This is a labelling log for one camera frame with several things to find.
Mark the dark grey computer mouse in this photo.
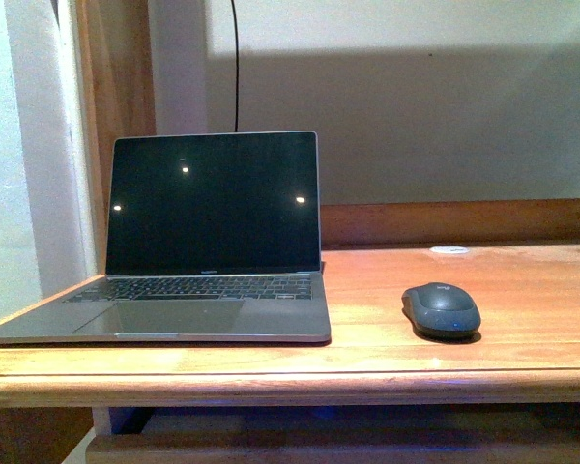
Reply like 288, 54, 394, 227
401, 282, 481, 341

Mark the black drawer slide rail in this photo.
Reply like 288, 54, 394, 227
108, 407, 156, 435

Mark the wooden desk back rail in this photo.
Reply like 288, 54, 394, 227
321, 198, 580, 249

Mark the wooden vertical post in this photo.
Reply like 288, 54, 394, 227
75, 1, 156, 273

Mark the black hanging cable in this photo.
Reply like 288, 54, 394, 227
229, 0, 242, 133

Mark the white round cable grommet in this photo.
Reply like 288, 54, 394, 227
429, 246, 470, 255

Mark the light wood keyboard tray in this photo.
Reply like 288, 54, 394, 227
85, 429, 580, 463

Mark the grey open laptop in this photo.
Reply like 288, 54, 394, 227
0, 130, 331, 345

